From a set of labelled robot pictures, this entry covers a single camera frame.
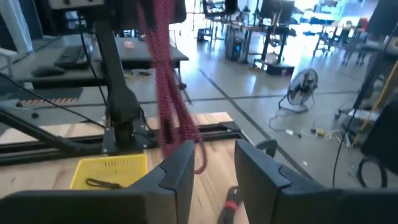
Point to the yellow plastic basket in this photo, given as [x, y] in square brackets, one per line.
[124, 168]

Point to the black standing desk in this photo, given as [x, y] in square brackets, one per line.
[273, 31]

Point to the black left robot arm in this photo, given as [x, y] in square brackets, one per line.
[121, 102]

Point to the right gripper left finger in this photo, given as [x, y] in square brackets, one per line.
[93, 208]

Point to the black floor fan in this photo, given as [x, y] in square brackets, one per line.
[303, 84]

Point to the black mat orange stripes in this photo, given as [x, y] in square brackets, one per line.
[46, 93]

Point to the black aluminium rig frame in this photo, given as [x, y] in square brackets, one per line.
[46, 155]

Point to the small pink packet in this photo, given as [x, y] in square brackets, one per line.
[129, 44]

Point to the red and black tool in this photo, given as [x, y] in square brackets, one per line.
[230, 206]

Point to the black keyboard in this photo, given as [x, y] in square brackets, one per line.
[71, 57]

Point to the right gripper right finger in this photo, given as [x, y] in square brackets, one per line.
[311, 208]

